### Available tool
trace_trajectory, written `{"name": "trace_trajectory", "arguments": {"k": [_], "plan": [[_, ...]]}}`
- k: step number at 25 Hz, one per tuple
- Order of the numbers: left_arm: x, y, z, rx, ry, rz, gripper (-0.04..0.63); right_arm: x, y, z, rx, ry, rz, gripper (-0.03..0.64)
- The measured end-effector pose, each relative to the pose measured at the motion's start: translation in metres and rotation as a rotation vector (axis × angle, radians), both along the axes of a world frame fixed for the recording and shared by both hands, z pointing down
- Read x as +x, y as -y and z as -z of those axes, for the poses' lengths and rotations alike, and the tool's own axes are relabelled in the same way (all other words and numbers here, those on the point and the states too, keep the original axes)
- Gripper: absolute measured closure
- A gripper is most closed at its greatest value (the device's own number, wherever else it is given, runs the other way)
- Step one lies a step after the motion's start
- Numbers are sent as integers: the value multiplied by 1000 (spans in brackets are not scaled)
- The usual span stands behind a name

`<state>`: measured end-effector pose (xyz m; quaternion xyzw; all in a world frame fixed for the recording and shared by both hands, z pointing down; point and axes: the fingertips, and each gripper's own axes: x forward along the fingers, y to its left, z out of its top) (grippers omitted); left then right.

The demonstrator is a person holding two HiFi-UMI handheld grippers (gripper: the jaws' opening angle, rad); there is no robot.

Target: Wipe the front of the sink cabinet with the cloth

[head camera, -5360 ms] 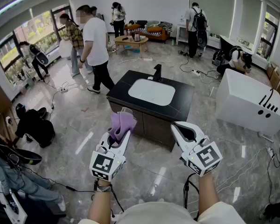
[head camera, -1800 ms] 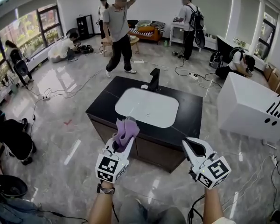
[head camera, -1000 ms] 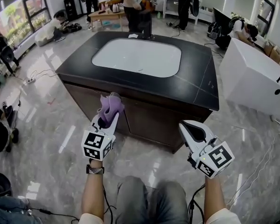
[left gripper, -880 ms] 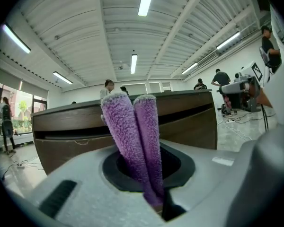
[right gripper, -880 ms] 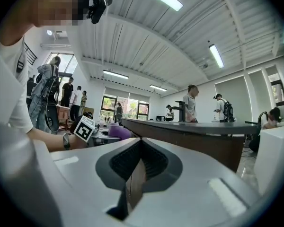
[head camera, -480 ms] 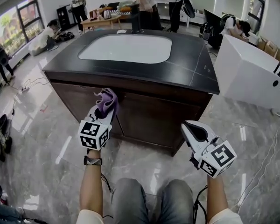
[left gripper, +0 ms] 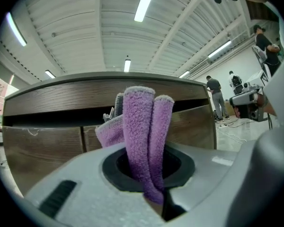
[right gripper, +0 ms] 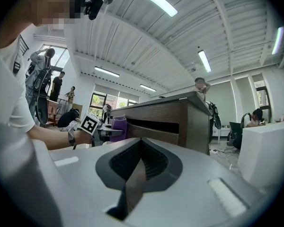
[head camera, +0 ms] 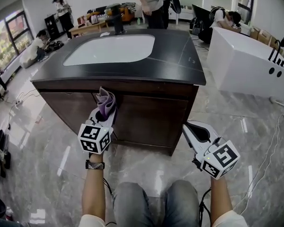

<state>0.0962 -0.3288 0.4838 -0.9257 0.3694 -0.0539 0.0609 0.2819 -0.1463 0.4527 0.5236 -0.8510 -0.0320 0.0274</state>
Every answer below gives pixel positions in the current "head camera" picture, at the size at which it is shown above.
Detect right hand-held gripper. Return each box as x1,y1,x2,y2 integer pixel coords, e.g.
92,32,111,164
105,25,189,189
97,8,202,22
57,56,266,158
182,121,241,181

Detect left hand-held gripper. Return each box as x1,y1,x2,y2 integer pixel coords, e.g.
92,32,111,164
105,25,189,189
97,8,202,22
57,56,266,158
77,106,118,155

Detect purple fuzzy towel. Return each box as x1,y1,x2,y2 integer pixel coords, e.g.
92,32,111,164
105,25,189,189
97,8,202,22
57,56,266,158
96,86,118,119

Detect dark brown wooden cabinet door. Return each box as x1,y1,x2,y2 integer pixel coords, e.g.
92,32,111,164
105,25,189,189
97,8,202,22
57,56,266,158
39,91,99,133
113,94,189,149

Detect person's right forearm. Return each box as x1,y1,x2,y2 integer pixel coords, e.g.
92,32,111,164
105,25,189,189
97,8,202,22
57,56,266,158
209,175,234,218

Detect person's left forearm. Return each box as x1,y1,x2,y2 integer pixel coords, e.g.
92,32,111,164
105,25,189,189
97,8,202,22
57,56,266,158
81,153,107,218

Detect dark wooden vanity cabinet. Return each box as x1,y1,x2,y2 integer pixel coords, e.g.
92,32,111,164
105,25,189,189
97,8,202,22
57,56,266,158
32,79,200,157

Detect black striped wristwatch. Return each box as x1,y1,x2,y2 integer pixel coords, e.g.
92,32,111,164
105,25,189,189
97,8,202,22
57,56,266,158
85,159,106,170

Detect white sink basin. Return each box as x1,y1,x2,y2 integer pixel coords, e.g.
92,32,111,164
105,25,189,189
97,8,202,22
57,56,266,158
62,34,156,67

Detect white bathtub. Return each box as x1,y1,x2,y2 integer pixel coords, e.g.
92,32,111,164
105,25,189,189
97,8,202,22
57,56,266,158
206,26,284,101

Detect wooden coffee table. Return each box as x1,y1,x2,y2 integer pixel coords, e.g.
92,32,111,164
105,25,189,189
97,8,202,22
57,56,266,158
68,20,110,39

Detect person's grey jeans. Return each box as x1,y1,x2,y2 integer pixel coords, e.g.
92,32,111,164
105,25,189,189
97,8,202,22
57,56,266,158
112,179,201,227

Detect white beanbag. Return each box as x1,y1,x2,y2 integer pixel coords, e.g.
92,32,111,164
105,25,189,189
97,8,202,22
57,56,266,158
18,47,42,69

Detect black shelf unit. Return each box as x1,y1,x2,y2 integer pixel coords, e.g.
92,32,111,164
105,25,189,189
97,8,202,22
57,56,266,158
44,13,61,41

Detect orange sofa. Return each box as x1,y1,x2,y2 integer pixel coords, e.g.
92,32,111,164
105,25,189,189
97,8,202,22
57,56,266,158
77,2,137,27

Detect black backpack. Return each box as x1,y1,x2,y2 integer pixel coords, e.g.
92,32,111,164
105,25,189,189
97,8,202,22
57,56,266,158
188,17,205,35

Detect cardboard box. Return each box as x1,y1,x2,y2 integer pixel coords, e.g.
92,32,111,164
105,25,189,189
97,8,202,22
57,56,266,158
257,29,273,46
271,35,284,54
250,26,261,41

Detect black flat panel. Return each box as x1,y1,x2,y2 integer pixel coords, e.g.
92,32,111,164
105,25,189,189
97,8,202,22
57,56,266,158
191,3,213,33

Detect large black framed window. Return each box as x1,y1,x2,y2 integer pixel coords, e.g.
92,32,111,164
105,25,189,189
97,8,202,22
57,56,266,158
0,9,35,71

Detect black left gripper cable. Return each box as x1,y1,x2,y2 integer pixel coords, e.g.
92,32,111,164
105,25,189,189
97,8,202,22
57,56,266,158
103,177,115,226

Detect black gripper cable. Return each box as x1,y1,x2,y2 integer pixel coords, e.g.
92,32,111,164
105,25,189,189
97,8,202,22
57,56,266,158
197,187,213,227
103,177,115,226

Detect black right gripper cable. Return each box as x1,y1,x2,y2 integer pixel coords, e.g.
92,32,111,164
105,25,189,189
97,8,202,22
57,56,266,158
197,187,213,227

